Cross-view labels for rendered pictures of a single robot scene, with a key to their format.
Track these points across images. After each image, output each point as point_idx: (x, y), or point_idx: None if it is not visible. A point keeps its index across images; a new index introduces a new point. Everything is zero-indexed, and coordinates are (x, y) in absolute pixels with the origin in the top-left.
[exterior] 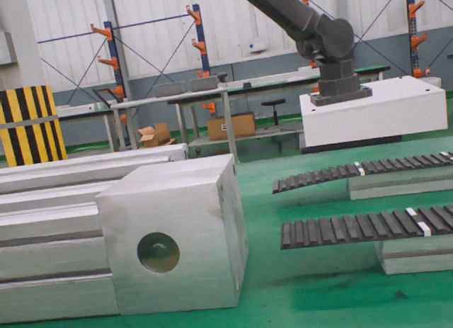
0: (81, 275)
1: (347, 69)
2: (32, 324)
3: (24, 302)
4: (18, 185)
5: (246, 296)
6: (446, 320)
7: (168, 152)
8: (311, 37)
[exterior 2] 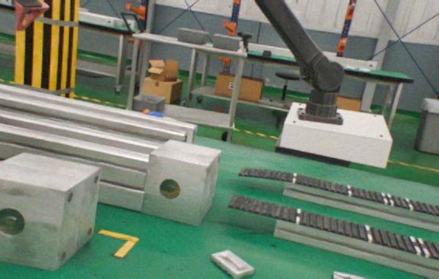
0: (127, 187)
1: (330, 99)
2: None
3: None
4: (88, 118)
5: (203, 223)
6: (285, 260)
7: (184, 128)
8: (311, 68)
